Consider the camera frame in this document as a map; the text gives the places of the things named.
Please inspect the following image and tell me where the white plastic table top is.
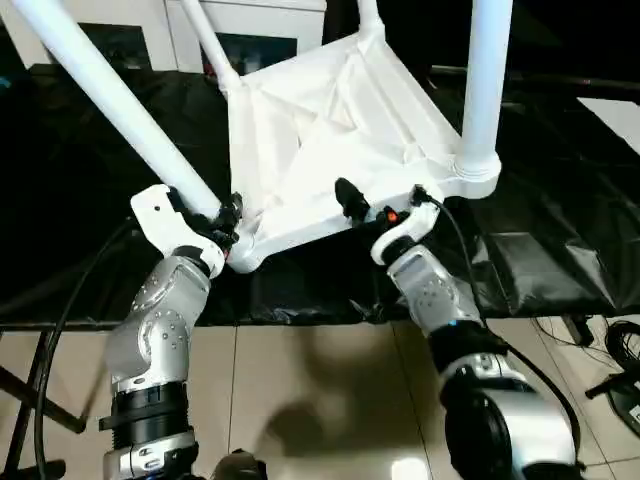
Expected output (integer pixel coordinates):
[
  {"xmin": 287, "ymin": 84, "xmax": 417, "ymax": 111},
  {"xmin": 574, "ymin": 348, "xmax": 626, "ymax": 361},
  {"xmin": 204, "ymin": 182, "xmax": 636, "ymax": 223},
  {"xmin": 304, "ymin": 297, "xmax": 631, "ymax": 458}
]
[{"xmin": 223, "ymin": 37, "xmax": 502, "ymax": 276}]

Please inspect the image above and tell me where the white plastic table leg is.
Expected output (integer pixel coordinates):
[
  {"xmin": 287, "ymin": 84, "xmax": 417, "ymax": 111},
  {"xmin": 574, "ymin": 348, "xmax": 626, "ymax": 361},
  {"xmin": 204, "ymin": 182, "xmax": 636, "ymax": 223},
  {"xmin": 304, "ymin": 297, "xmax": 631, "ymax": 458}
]
[
  {"xmin": 356, "ymin": 0, "xmax": 387, "ymax": 47},
  {"xmin": 453, "ymin": 0, "xmax": 517, "ymax": 176},
  {"xmin": 178, "ymin": 0, "xmax": 242, "ymax": 92},
  {"xmin": 7, "ymin": 0, "xmax": 227, "ymax": 217}
]

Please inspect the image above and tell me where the black plastic mat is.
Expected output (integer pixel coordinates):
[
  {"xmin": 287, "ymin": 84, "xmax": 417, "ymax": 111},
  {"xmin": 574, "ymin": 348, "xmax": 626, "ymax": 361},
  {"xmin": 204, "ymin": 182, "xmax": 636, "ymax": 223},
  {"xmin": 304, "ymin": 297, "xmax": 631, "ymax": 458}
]
[{"xmin": 0, "ymin": 63, "xmax": 640, "ymax": 327}]

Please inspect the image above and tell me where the white cabinet with glass doors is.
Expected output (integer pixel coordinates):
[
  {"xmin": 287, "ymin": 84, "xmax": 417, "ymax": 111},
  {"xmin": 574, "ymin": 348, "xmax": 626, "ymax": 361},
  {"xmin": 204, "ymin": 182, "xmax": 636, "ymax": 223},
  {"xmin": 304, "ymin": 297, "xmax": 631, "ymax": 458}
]
[{"xmin": 0, "ymin": 0, "xmax": 330, "ymax": 75}]

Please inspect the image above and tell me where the black metal table leg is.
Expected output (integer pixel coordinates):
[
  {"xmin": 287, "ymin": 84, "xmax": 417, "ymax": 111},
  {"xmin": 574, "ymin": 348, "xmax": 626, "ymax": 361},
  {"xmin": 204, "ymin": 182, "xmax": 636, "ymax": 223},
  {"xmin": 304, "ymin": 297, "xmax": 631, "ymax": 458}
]
[{"xmin": 0, "ymin": 324, "xmax": 90, "ymax": 480}]

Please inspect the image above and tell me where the white flat panel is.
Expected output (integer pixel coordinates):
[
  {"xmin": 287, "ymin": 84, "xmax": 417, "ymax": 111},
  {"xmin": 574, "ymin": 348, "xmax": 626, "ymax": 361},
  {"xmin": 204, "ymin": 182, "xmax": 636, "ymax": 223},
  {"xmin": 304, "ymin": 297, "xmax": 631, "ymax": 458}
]
[{"xmin": 575, "ymin": 96, "xmax": 640, "ymax": 147}]

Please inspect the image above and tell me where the black power adapter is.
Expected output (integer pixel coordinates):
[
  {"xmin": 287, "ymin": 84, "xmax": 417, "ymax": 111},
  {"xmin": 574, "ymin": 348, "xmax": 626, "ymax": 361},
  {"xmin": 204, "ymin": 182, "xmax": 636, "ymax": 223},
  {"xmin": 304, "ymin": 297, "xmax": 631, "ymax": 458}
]
[{"xmin": 606, "ymin": 382, "xmax": 640, "ymax": 432}]

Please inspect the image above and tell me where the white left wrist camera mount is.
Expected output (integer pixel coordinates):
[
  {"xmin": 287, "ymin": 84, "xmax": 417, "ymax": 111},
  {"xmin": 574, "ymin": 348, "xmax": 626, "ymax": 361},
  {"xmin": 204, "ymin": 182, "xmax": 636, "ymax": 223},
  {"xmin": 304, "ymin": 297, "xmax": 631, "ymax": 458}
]
[{"xmin": 128, "ymin": 183, "xmax": 227, "ymax": 280}]

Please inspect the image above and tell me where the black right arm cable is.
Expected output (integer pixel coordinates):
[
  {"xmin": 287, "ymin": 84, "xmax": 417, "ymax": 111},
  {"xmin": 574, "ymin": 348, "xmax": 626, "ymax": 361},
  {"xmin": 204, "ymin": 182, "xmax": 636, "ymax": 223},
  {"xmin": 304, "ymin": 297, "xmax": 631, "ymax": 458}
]
[{"xmin": 411, "ymin": 184, "xmax": 582, "ymax": 454}]

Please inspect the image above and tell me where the black metal frame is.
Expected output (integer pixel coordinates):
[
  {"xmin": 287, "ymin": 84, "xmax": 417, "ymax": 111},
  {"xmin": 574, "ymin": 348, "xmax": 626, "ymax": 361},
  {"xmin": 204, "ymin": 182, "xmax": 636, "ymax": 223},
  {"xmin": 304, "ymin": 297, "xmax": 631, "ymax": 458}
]
[{"xmin": 428, "ymin": 63, "xmax": 640, "ymax": 95}]

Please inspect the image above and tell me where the black coiled cable bundle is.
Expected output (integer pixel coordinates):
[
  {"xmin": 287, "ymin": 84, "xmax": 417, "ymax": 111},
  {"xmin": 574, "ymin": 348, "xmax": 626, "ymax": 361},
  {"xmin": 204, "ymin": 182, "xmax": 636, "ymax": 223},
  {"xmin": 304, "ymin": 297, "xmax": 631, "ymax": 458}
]
[{"xmin": 603, "ymin": 319, "xmax": 640, "ymax": 372}]

